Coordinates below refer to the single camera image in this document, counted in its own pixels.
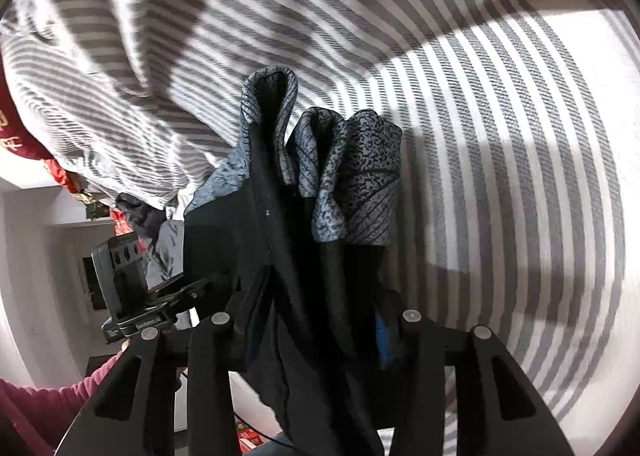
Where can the grey white striped bed sheet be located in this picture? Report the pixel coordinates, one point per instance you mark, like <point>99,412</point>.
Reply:
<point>518,118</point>

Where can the red embroidered cushion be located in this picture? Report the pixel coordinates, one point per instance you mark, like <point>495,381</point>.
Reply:
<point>17,140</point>

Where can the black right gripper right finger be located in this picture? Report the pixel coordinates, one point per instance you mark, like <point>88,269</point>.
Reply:
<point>499,411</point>

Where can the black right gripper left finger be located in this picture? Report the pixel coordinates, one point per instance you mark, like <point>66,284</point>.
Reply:
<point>133,410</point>

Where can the pink sleeved left forearm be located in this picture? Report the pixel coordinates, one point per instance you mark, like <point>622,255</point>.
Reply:
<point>34,420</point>

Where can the black garment with blue trim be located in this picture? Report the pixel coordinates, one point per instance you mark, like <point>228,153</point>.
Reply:
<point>294,223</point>

